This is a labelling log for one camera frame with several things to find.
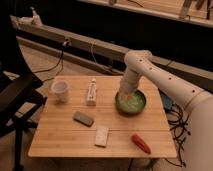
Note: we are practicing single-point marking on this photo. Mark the grey rectangular sponge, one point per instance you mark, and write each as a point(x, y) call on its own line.
point(83, 119)

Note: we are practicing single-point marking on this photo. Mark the white spray bottle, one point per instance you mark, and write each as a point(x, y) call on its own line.
point(33, 20)

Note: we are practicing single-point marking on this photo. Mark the white tube bottle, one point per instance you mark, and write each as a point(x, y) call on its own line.
point(91, 94)

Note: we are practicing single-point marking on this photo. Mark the black chair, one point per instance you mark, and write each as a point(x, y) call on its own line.
point(19, 98)

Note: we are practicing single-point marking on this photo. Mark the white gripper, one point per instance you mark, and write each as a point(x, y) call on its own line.
point(127, 88)

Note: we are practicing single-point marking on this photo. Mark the red toy carrot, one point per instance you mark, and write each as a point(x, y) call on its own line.
point(140, 143)

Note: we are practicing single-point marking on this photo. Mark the blue box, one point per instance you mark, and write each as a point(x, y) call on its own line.
point(166, 101)

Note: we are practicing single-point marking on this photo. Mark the green bowl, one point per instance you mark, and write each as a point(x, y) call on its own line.
point(132, 105)

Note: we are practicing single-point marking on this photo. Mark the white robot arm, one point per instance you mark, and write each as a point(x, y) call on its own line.
point(195, 101)

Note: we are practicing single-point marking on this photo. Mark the white rectangular block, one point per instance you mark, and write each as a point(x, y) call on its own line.
point(101, 136)

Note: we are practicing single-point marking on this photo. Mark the white plastic cup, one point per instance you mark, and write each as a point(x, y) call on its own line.
point(61, 90)

